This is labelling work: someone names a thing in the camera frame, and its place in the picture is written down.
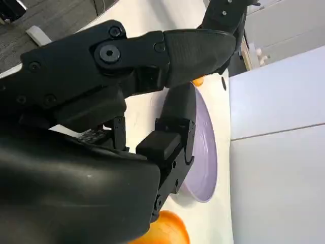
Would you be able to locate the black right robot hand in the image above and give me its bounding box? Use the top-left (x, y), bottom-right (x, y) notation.
top-left (0, 20), bottom-right (237, 244)

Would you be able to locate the wooden background board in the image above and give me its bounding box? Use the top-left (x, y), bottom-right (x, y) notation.
top-left (240, 35), bottom-right (254, 71)

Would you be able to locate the lilac plate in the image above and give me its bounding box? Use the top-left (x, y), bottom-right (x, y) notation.
top-left (177, 85), bottom-right (219, 203)

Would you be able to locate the small white background fixture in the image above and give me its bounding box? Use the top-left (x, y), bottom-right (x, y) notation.
top-left (255, 48), bottom-right (270, 66)

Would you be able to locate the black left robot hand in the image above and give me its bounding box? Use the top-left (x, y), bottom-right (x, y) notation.
top-left (196, 0), bottom-right (260, 76)

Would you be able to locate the white floor object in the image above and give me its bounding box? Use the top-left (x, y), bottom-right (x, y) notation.
top-left (25, 26), bottom-right (51, 47)

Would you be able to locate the black background machine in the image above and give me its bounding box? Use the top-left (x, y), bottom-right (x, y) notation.
top-left (0, 0), bottom-right (28, 25)

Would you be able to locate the white partition panel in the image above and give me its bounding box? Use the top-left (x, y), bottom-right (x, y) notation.
top-left (229, 46), bottom-right (325, 140)
top-left (230, 124), bottom-right (325, 244)

